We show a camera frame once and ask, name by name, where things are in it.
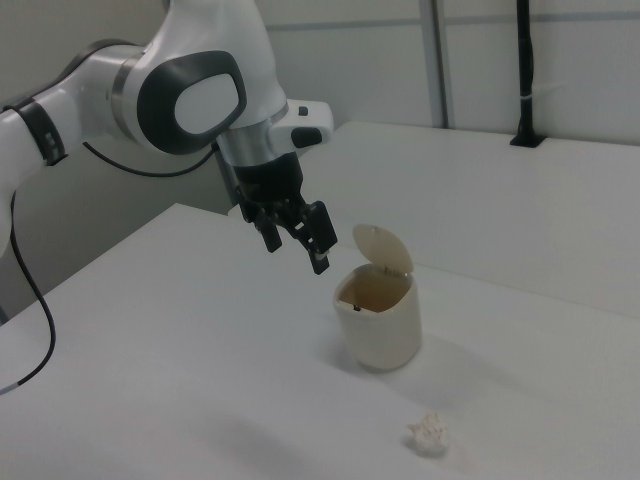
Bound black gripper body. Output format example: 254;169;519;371
233;151;307;222

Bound white paper trash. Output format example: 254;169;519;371
404;409;450;458

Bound small white lidded bin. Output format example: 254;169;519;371
333;223;424;374

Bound black pole with base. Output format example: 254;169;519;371
509;0;547;149

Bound grey partition post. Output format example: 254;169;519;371
429;0;457;129

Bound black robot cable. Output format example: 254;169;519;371
0;141;217;396

